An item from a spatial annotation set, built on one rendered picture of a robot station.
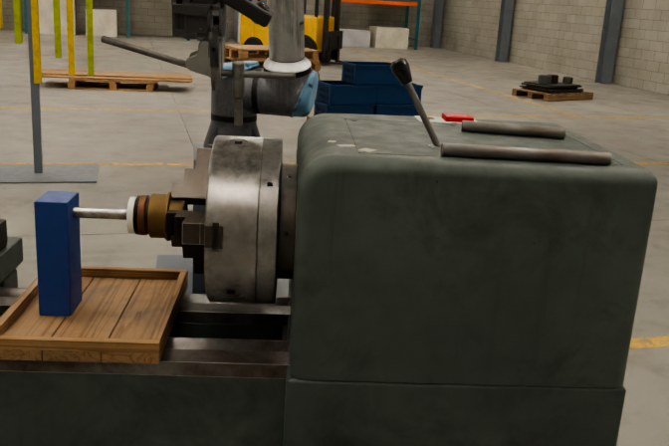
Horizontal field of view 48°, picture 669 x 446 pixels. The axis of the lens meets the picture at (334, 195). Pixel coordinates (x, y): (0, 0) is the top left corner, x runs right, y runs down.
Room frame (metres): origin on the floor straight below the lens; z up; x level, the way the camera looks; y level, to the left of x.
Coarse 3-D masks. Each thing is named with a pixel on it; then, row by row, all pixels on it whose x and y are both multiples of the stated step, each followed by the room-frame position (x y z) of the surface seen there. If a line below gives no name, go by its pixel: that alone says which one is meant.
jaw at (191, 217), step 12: (168, 216) 1.30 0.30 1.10; (180, 216) 1.28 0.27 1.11; (192, 216) 1.28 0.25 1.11; (204, 216) 1.29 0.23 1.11; (168, 228) 1.30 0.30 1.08; (180, 228) 1.27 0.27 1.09; (192, 228) 1.23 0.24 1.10; (204, 228) 1.23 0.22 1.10; (216, 228) 1.22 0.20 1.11; (192, 240) 1.23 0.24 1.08; (204, 240) 1.23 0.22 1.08; (216, 240) 1.22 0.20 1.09
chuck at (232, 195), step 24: (216, 144) 1.32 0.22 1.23; (216, 168) 1.26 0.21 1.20; (240, 168) 1.27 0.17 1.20; (216, 192) 1.23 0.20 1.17; (240, 192) 1.24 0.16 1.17; (216, 216) 1.22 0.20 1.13; (240, 216) 1.22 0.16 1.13; (240, 240) 1.21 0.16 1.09; (216, 264) 1.21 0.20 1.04; (240, 264) 1.22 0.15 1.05; (216, 288) 1.24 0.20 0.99; (240, 288) 1.24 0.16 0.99
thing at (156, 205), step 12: (168, 192) 1.36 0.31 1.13; (144, 204) 1.33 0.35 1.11; (156, 204) 1.33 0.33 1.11; (168, 204) 1.33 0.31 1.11; (180, 204) 1.35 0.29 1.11; (144, 216) 1.32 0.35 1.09; (156, 216) 1.32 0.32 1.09; (144, 228) 1.33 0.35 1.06; (156, 228) 1.32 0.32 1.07; (168, 240) 1.34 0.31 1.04
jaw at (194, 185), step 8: (200, 152) 1.42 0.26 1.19; (208, 152) 1.42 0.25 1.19; (200, 160) 1.41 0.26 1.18; (208, 160) 1.41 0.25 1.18; (200, 168) 1.40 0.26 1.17; (208, 168) 1.40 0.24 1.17; (184, 176) 1.39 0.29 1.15; (192, 176) 1.39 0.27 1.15; (200, 176) 1.39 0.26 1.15; (176, 184) 1.38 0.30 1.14; (184, 184) 1.38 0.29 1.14; (192, 184) 1.38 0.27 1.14; (200, 184) 1.38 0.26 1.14; (176, 192) 1.37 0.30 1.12; (184, 192) 1.37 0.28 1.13; (192, 192) 1.37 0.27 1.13; (200, 192) 1.37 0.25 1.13; (192, 200) 1.38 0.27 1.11; (200, 200) 1.37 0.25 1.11
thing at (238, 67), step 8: (232, 64) 1.31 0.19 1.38; (240, 64) 1.30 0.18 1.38; (232, 72) 1.31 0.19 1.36; (240, 72) 1.31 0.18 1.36; (232, 80) 1.31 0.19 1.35; (240, 80) 1.31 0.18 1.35; (232, 88) 1.32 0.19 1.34; (240, 88) 1.31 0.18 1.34; (232, 96) 1.32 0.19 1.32; (240, 96) 1.31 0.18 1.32; (240, 104) 1.32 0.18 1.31; (240, 112) 1.32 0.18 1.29; (240, 120) 1.32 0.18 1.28
